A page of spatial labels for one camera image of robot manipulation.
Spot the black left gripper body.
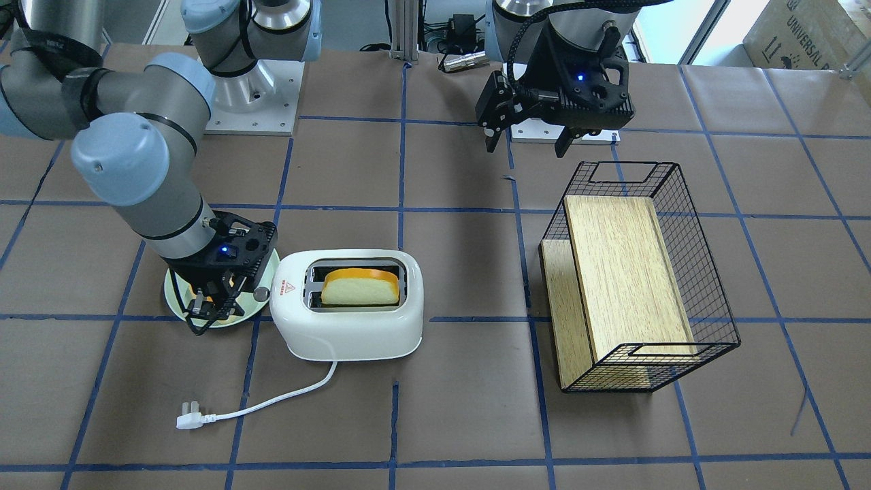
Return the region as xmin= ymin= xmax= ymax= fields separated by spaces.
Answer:
xmin=514 ymin=27 xmax=635 ymax=133

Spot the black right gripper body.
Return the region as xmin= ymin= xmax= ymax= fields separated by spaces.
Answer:
xmin=166 ymin=211 xmax=278 ymax=307

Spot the white toaster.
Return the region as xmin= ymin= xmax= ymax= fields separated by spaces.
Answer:
xmin=270 ymin=249 xmax=425 ymax=361

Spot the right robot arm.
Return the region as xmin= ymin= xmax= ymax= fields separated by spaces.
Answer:
xmin=2 ymin=1 xmax=321 ymax=334

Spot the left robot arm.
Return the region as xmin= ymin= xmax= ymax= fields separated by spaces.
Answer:
xmin=475 ymin=1 xmax=647 ymax=157

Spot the bread slice in toaster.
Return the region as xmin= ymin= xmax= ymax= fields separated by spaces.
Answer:
xmin=321 ymin=267 xmax=400 ymax=306

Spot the light green plate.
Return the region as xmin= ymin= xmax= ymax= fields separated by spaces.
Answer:
xmin=163 ymin=249 xmax=280 ymax=329

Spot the wooden shelf block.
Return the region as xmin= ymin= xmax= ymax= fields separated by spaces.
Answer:
xmin=540 ymin=195 xmax=701 ymax=393

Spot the cardboard box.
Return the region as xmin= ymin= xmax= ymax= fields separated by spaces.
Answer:
xmin=742 ymin=1 xmax=870 ymax=69

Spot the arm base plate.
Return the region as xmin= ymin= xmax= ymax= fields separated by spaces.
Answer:
xmin=205 ymin=60 xmax=307 ymax=137
xmin=510 ymin=119 xmax=621 ymax=145

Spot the aluminium frame post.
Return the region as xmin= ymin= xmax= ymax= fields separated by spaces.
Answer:
xmin=385 ymin=1 xmax=425 ymax=65

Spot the white toaster power cord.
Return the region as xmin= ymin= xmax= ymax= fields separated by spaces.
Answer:
xmin=176 ymin=361 xmax=338 ymax=431

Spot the black wire basket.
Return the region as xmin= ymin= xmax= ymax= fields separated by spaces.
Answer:
xmin=539 ymin=161 xmax=741 ymax=393

